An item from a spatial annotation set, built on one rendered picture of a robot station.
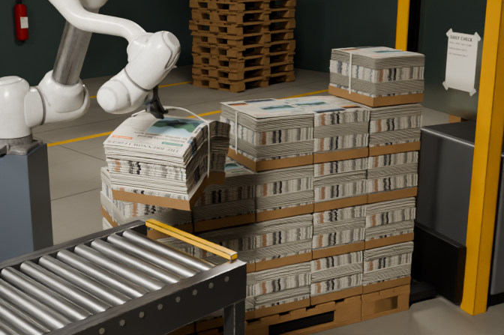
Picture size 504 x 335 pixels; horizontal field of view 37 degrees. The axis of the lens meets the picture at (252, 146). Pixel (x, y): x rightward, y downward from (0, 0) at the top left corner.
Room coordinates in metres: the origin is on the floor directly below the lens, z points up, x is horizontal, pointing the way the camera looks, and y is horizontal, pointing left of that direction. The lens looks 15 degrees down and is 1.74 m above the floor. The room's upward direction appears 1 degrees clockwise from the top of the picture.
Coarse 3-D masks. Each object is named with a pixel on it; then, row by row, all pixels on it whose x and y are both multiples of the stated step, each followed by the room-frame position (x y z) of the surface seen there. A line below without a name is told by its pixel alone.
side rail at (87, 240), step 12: (120, 228) 2.45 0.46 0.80; (132, 228) 2.45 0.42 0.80; (144, 228) 2.49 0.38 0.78; (72, 240) 2.33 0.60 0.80; (84, 240) 2.33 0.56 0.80; (36, 252) 2.23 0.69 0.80; (48, 252) 2.23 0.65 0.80; (72, 252) 2.28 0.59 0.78; (0, 264) 2.13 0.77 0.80; (12, 264) 2.13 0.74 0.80; (36, 264) 2.18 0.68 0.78
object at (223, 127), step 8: (144, 112) 2.59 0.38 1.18; (216, 128) 2.50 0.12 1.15; (224, 128) 2.57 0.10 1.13; (216, 136) 2.51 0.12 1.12; (224, 136) 2.57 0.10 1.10; (216, 144) 2.51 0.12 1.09; (224, 144) 2.58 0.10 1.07; (216, 152) 2.51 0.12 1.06; (224, 152) 2.58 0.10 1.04; (216, 160) 2.52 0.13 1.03; (224, 160) 2.60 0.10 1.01; (216, 168) 2.52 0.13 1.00; (216, 184) 2.57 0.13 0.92
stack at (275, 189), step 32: (352, 160) 3.26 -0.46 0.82; (224, 192) 2.98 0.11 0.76; (256, 192) 3.04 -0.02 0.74; (288, 192) 3.11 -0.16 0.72; (320, 192) 3.18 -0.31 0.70; (352, 192) 3.26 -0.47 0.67; (256, 224) 3.04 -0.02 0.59; (288, 224) 3.11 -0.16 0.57; (320, 224) 3.19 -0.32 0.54; (352, 224) 3.26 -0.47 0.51; (256, 256) 3.04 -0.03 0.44; (352, 256) 3.27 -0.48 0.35; (256, 288) 3.04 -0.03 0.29; (288, 288) 3.11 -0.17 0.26; (320, 288) 3.19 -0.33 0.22; (288, 320) 3.11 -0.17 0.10; (352, 320) 3.27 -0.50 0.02
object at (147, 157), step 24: (120, 144) 2.32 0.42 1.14; (144, 144) 2.31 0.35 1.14; (168, 144) 2.30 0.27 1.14; (192, 144) 2.31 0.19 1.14; (120, 168) 2.35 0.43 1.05; (144, 168) 2.32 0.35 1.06; (168, 168) 2.28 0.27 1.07; (192, 168) 2.32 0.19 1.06; (144, 192) 2.35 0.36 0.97; (168, 192) 2.32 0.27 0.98; (192, 192) 2.33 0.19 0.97
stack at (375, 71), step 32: (352, 64) 3.46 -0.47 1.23; (384, 64) 3.32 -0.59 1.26; (416, 64) 3.40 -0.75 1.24; (384, 96) 3.33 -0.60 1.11; (384, 128) 3.32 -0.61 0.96; (416, 128) 3.41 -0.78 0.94; (384, 160) 3.33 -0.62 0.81; (416, 160) 3.42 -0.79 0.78; (384, 192) 3.34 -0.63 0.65; (384, 224) 3.35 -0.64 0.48; (384, 256) 3.34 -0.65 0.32
